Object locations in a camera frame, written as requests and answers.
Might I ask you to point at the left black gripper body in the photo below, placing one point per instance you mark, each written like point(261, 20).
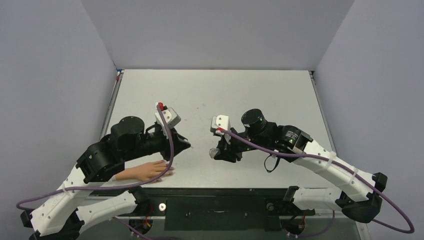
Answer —
point(159, 143)

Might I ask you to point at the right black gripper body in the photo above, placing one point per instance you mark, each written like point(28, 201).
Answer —
point(230, 145)

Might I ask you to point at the clear nail polish bottle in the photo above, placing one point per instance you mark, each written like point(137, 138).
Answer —
point(213, 152)

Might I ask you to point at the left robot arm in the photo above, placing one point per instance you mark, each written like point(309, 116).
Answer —
point(63, 217)

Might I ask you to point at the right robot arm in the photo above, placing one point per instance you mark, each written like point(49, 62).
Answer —
point(355, 193)

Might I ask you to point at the mannequin hand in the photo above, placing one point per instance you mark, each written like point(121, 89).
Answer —
point(143, 172)

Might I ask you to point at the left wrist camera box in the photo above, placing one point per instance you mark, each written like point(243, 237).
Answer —
point(170, 116)

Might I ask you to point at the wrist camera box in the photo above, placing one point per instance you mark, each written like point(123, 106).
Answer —
point(219, 123)
point(170, 116)

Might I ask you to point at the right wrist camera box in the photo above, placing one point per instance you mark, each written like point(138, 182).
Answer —
point(219, 123)

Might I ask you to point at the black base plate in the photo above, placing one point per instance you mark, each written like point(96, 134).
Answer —
point(220, 209)

